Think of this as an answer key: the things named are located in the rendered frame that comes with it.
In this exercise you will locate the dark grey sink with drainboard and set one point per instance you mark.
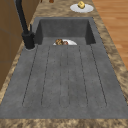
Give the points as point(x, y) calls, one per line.
point(66, 76)

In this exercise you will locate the brown food on plate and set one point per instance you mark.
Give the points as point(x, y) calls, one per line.
point(60, 42)

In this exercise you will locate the white plate in basin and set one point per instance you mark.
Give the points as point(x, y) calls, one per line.
point(71, 42)

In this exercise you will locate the black tap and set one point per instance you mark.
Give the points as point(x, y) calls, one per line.
point(27, 33)

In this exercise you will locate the white plate with grey rim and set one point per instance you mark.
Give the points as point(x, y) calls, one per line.
point(77, 8)

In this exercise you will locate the small yellow food item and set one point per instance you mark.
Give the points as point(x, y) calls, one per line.
point(81, 4)

